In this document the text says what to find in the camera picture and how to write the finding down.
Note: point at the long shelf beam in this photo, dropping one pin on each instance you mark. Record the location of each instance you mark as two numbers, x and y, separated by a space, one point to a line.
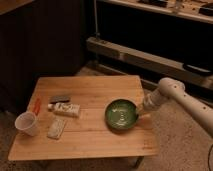
148 61

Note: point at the green ceramic bowl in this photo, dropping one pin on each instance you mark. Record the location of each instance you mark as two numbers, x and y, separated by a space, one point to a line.
121 114

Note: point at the orange marker pen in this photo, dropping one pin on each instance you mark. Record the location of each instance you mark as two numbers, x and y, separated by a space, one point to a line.
37 105

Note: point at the white plastic cup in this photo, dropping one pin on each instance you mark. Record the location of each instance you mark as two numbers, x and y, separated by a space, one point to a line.
27 123

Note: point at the white wrapped snack bar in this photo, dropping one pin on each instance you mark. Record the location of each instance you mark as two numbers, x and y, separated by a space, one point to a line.
56 128

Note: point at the black object on shelf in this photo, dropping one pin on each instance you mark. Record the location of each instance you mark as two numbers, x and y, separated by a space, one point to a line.
197 70

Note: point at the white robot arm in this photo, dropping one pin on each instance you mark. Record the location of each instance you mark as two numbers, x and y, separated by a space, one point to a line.
169 88

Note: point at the white tube with label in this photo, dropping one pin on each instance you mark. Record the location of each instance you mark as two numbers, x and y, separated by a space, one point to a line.
65 109

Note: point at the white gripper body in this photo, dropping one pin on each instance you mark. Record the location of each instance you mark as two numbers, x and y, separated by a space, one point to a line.
151 102

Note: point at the metal vertical pole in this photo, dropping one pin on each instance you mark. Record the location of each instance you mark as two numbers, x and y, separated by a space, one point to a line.
97 33

